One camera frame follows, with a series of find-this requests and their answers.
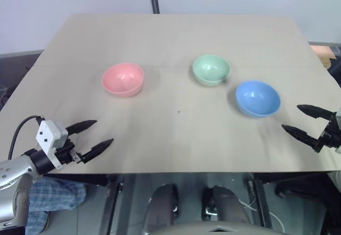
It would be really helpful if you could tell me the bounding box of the dark grey rounded shell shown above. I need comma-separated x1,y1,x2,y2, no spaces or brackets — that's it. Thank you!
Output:
201,185,251,224
144,183,180,233

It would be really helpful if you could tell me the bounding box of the blue plastic bowl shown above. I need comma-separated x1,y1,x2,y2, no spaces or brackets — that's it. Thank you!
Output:
235,80,282,119

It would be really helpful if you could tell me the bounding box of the blue checkered cloth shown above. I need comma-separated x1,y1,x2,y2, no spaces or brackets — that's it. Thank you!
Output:
27,176,88,235

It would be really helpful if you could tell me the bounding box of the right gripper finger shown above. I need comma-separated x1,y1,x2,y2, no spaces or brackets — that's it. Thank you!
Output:
296,104,336,120
281,124,320,148

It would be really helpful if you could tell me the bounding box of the green plastic bowl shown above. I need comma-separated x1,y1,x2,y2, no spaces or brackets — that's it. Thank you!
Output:
192,54,231,88

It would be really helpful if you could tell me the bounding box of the grey robot torso cover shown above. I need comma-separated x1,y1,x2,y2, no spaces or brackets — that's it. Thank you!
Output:
148,220,290,235

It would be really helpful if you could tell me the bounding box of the brown cardboard box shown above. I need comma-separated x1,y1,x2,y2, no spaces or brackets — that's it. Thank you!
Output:
310,44,338,69

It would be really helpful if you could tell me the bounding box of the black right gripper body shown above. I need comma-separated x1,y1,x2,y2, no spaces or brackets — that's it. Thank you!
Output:
313,111,341,153

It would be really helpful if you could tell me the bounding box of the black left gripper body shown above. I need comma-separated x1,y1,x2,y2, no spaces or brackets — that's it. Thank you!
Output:
54,133,83,167

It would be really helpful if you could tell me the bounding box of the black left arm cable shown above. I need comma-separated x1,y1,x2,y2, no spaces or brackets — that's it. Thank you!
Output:
7,115,45,160

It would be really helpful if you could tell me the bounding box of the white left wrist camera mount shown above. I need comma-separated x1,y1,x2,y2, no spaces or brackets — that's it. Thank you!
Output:
35,120,69,171

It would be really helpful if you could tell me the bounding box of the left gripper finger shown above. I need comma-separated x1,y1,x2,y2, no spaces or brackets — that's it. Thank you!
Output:
65,119,98,136
79,138,115,164

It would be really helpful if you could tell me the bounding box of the pink plastic bowl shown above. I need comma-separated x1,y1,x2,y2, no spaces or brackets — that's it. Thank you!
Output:
101,62,145,98

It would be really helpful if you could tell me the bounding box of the white floor cable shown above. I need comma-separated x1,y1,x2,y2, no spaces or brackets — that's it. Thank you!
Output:
240,199,285,231

